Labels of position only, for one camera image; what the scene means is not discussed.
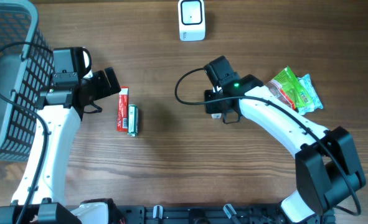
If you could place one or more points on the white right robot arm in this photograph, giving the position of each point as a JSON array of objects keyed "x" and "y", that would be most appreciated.
[{"x": 328, "y": 168}]

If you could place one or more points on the dark green gum pack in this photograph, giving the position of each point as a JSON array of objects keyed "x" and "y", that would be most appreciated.
[{"x": 133, "y": 120}]

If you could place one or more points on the red candy bar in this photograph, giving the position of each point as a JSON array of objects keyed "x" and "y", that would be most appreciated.
[{"x": 122, "y": 121}]

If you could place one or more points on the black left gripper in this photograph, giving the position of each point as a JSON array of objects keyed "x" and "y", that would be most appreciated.
[{"x": 104, "y": 89}]

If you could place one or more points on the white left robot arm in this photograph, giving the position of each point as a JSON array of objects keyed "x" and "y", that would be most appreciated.
[{"x": 40, "y": 195}]

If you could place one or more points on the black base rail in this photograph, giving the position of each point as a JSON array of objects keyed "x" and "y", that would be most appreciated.
[{"x": 264, "y": 213}]

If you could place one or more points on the light blue tissue pack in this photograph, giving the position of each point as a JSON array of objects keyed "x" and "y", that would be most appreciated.
[{"x": 316, "y": 103}]

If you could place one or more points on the green snack bag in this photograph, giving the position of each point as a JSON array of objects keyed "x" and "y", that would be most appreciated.
[{"x": 286, "y": 88}]

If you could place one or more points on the red white small box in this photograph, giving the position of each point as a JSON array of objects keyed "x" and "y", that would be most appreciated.
[{"x": 216, "y": 115}]

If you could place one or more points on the white barcode scanner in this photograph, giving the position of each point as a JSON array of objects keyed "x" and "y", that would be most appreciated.
[{"x": 191, "y": 17}]

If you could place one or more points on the dark grey plastic basket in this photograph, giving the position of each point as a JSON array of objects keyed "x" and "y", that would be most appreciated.
[{"x": 24, "y": 69}]

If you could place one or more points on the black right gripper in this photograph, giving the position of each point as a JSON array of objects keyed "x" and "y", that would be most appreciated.
[{"x": 212, "y": 107}]

